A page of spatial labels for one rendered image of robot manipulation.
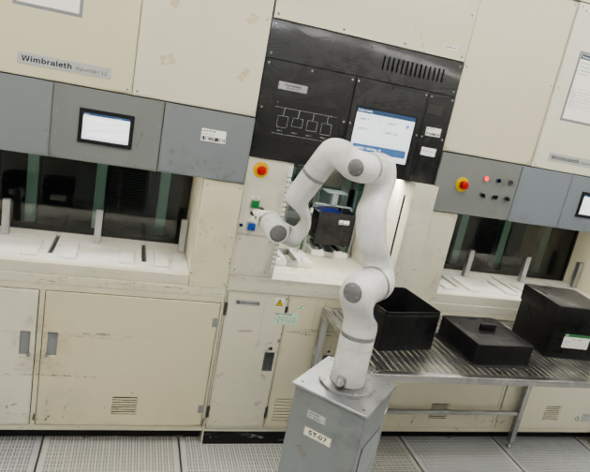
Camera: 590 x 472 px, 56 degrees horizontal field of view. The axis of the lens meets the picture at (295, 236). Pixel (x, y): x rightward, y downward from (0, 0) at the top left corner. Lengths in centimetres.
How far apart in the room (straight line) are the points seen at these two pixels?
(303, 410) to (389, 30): 155
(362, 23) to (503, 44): 68
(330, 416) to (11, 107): 158
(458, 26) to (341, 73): 56
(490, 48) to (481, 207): 73
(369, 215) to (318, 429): 73
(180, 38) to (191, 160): 47
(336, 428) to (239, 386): 90
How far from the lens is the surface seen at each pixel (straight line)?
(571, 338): 283
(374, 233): 177
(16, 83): 230
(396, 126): 251
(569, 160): 305
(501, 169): 281
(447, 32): 260
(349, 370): 190
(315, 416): 193
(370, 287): 174
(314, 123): 237
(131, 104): 226
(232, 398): 274
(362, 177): 170
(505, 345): 247
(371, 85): 245
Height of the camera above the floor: 169
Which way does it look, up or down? 14 degrees down
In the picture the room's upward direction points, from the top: 11 degrees clockwise
